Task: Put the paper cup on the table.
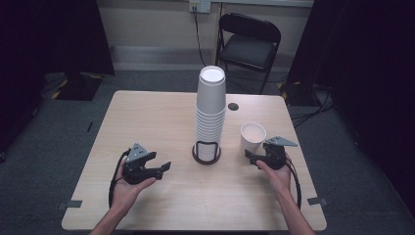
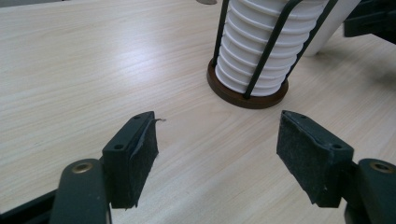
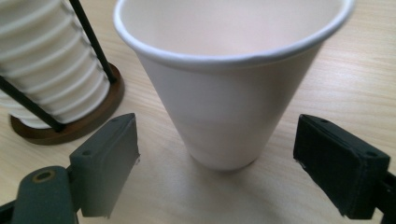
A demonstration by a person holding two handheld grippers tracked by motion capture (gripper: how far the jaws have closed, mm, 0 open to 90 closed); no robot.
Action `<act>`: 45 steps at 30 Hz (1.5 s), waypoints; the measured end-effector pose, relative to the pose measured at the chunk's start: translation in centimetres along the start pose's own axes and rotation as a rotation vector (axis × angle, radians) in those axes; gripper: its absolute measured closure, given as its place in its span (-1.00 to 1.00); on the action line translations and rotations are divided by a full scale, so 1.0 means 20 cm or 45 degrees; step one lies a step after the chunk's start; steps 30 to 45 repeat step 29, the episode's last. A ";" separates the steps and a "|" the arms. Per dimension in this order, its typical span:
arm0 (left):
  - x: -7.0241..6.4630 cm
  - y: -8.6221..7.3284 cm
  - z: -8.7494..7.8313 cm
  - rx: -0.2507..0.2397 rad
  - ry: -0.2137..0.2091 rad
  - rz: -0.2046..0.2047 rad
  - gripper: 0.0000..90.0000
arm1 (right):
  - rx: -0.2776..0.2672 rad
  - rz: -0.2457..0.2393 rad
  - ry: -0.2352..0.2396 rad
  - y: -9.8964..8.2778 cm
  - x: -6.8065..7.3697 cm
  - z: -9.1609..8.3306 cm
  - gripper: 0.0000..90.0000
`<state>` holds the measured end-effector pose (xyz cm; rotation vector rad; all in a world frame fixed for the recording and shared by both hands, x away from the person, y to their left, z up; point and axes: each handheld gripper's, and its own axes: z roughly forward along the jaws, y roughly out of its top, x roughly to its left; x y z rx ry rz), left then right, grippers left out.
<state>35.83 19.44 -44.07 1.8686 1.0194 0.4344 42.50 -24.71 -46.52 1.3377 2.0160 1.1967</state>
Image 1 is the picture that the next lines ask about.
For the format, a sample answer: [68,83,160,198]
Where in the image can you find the stack of white paper cups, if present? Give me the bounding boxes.
[194,65,227,163]

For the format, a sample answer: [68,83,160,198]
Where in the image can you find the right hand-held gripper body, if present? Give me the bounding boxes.
[258,135,299,171]

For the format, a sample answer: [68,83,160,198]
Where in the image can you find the person's left hand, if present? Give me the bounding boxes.
[112,161,158,213]

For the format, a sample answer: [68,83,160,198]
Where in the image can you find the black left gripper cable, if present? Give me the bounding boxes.
[108,148,131,210]

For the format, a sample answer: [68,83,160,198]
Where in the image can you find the black floor cables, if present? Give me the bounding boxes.
[290,87,336,128]

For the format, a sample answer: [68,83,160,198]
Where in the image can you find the single white paper cup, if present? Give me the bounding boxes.
[240,121,267,155]

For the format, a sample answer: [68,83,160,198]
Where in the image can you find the black folding chair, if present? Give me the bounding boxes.
[215,12,282,95]

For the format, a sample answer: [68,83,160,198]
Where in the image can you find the black power cable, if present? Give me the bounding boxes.
[193,6,208,68]

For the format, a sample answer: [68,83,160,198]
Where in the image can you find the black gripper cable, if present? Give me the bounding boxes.
[108,148,131,210]
[285,159,302,210]

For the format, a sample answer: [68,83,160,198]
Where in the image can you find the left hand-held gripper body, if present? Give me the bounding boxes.
[121,142,157,186]

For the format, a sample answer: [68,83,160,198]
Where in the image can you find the grey wall trunking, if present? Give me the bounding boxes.
[211,0,314,8]

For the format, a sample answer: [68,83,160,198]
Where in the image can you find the person's right hand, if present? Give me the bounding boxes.
[255,156,293,201]

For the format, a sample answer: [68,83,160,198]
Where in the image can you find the black curtain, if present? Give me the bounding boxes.
[287,0,415,210]

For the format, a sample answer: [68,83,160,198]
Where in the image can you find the black stand base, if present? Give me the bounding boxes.
[51,71,104,102]
[277,81,327,108]

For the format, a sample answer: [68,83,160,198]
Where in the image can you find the white wall socket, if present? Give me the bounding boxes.
[189,0,211,14]

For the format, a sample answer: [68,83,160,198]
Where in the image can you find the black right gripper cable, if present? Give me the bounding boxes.
[285,159,302,210]

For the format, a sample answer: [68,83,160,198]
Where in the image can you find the grey tape strip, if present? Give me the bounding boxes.
[57,200,83,211]
[306,197,328,207]

